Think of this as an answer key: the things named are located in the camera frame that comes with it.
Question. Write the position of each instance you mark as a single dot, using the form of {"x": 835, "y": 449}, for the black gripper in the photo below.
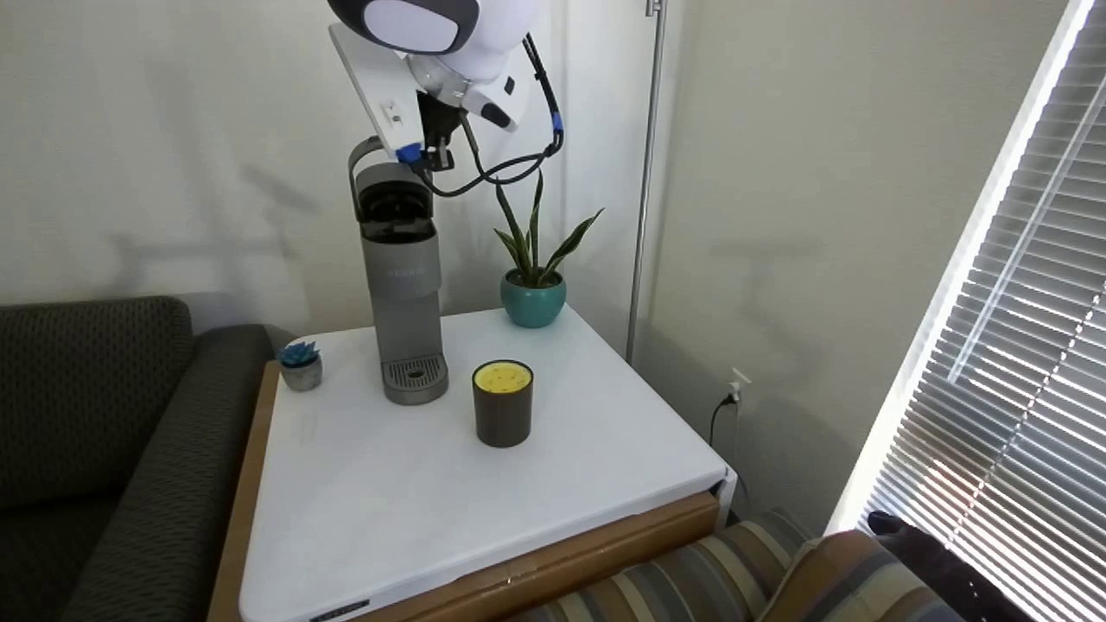
{"x": 440, "y": 120}

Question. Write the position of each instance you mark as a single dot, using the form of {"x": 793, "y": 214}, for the grey single-serve coffee maker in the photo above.
{"x": 404, "y": 298}

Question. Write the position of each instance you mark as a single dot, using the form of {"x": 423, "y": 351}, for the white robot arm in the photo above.
{"x": 504, "y": 29}

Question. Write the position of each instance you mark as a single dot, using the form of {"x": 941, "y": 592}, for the wooden table with white top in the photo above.
{"x": 554, "y": 565}

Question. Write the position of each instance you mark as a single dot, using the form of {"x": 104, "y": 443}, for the snake plant in teal pot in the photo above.
{"x": 534, "y": 298}

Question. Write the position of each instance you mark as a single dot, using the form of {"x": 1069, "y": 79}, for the thin metal floor lamp pole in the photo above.
{"x": 645, "y": 172}

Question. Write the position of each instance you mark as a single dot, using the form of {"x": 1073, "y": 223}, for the dark jar candle yellow wax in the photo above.
{"x": 504, "y": 407}

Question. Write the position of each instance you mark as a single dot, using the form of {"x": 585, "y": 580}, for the dark grey fabric sofa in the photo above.
{"x": 104, "y": 437}

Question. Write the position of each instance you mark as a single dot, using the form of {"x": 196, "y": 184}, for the striped upholstered armchair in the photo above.
{"x": 702, "y": 580}

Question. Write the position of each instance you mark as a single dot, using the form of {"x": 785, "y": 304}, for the white blind tilt wand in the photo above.
{"x": 1024, "y": 224}

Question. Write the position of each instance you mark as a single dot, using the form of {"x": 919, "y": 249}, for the white window blinds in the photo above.
{"x": 1024, "y": 382}

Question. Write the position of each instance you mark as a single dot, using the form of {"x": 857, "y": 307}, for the black object on armchair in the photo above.
{"x": 944, "y": 573}

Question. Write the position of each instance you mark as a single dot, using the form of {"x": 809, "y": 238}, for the white wall outlet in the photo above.
{"x": 741, "y": 382}

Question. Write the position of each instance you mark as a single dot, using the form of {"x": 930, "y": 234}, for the white window frame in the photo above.
{"x": 922, "y": 366}

